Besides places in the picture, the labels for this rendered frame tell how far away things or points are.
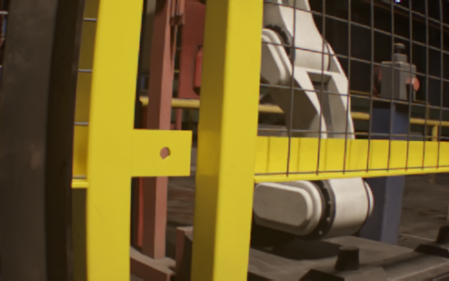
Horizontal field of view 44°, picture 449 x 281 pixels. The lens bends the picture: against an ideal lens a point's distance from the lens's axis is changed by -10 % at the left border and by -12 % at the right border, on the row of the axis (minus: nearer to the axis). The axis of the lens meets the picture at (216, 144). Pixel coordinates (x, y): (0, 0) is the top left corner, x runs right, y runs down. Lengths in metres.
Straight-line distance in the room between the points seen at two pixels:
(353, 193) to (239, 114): 0.63
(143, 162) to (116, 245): 0.11
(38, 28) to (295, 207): 0.92
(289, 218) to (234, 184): 0.58
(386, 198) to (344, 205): 0.78
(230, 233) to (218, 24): 0.23
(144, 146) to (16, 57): 0.31
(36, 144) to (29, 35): 0.07
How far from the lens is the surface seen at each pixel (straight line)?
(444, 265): 1.21
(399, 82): 1.99
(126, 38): 0.60
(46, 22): 0.40
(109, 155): 0.59
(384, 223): 2.02
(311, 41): 1.37
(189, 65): 7.97
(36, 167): 0.39
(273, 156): 0.78
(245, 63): 0.68
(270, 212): 1.30
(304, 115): 1.28
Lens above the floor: 0.47
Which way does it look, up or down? 3 degrees down
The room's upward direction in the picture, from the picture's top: 3 degrees clockwise
